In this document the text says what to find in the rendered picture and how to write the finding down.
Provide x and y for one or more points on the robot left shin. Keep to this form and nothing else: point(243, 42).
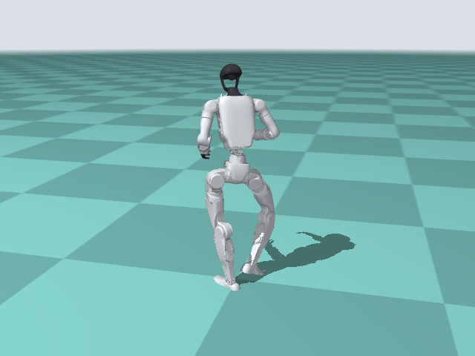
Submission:
point(225, 252)

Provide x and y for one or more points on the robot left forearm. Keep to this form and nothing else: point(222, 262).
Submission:
point(202, 149)

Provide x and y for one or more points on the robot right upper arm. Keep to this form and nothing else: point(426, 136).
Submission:
point(266, 118)

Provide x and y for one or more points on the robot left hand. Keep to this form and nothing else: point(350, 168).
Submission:
point(203, 155)

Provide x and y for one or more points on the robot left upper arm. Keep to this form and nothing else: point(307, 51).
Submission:
point(208, 109)

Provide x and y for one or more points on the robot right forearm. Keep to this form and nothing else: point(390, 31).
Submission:
point(260, 134)

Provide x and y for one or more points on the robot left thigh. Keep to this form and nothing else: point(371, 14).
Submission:
point(214, 200)

